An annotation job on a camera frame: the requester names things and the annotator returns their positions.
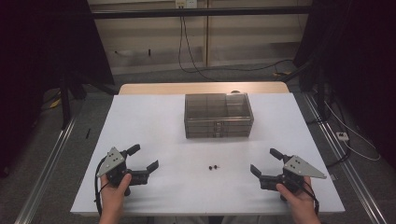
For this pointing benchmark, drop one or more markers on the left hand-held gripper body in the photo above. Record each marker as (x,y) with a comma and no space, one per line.
(115,169)

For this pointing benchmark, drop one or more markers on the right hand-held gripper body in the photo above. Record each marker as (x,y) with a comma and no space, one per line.
(294,174)

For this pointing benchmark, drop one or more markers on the smoky transparent drawer cabinet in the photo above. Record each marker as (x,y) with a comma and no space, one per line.
(205,105)

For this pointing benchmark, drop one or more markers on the person's right hand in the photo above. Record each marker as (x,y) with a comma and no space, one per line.
(300,202)

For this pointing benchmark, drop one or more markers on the person's left hand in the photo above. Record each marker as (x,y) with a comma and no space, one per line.
(112,199)

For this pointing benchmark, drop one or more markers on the black metal stand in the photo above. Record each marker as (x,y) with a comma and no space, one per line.
(65,99)

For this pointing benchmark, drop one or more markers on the black curtain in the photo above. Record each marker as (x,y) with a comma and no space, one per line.
(37,46)
(358,46)

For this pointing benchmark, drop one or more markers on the black horizontal metal bar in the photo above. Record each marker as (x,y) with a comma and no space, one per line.
(202,12)

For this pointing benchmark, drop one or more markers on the metal floor rail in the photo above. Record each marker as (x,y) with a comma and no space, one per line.
(46,174)
(348,174)

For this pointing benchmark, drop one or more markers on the white wall socket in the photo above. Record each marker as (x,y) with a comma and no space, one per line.
(186,3)

